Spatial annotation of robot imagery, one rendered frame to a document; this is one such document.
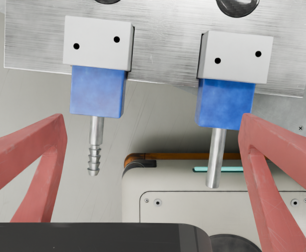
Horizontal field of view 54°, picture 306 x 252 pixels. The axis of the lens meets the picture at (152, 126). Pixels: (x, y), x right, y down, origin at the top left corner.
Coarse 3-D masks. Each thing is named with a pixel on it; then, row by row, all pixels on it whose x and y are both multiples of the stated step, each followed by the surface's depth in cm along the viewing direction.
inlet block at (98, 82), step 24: (72, 24) 23; (96, 24) 23; (120, 24) 23; (72, 48) 23; (96, 48) 23; (120, 48) 23; (72, 72) 25; (96, 72) 25; (120, 72) 25; (72, 96) 25; (96, 96) 25; (120, 96) 25; (96, 120) 26; (96, 144) 26; (96, 168) 27
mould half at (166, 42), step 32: (32, 0) 25; (64, 0) 25; (96, 0) 26; (128, 0) 25; (160, 0) 25; (192, 0) 25; (288, 0) 25; (32, 32) 25; (160, 32) 25; (192, 32) 25; (256, 32) 25; (288, 32) 25; (32, 64) 26; (64, 64) 26; (160, 64) 26; (192, 64) 26; (288, 64) 26
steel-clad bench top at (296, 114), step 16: (0, 0) 30; (256, 96) 32; (272, 96) 32; (288, 96) 32; (304, 96) 32; (256, 112) 32; (272, 112) 32; (288, 112) 32; (304, 112) 32; (288, 128) 32; (304, 128) 32
